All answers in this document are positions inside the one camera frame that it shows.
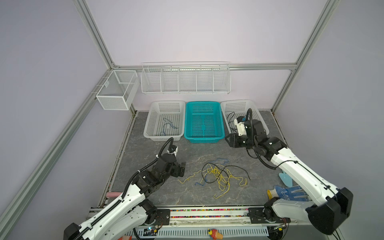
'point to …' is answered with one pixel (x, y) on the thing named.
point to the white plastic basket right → (233, 109)
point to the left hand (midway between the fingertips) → (176, 163)
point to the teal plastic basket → (203, 122)
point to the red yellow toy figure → (214, 234)
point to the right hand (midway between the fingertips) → (229, 138)
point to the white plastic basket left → (174, 111)
